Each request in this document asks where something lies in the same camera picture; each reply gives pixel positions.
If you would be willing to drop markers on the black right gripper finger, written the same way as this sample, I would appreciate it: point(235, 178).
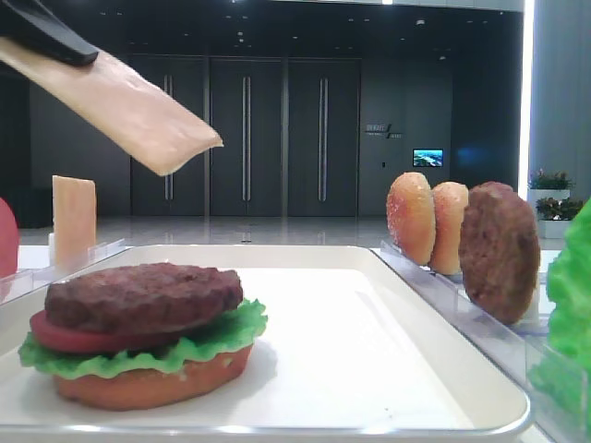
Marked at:
point(33, 25)

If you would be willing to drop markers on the orange cheese slice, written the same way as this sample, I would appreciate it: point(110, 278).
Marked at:
point(75, 217)
point(145, 122)

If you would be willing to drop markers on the red tomato slice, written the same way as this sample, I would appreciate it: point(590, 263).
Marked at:
point(9, 241)

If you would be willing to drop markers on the meat patty on tray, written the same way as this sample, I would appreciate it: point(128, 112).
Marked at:
point(147, 298)

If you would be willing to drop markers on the tomato slice on tray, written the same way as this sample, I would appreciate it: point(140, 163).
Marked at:
point(74, 341)

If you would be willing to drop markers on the green lettuce leaf on tray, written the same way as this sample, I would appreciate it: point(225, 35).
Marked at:
point(232, 331)

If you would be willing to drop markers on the standing meat patty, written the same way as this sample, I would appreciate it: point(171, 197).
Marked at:
point(499, 252)

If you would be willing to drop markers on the standing green lettuce leaf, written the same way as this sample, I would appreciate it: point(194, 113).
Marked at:
point(565, 323)

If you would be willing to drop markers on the dark triple door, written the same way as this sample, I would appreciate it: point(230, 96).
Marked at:
point(289, 130)

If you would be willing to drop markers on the bottom bun on tray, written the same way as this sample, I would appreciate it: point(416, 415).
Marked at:
point(143, 389)

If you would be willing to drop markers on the bun top outer right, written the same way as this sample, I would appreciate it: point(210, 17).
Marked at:
point(411, 216)

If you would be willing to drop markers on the bun top inner right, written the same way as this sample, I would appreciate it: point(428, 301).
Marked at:
point(450, 199)

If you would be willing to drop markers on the white metal tray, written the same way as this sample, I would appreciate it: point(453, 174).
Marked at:
point(351, 353)

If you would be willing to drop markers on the potted plants planter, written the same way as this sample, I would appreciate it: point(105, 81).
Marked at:
point(549, 194)

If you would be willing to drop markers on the clear left front rail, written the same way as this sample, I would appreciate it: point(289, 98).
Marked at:
point(36, 267)

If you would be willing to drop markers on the clear rail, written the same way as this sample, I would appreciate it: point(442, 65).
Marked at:
point(514, 349)
point(36, 267)

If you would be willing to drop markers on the wall display screen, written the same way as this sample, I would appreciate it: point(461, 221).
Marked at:
point(428, 158)

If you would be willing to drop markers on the clear right front rail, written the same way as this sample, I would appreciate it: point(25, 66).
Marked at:
point(514, 349)

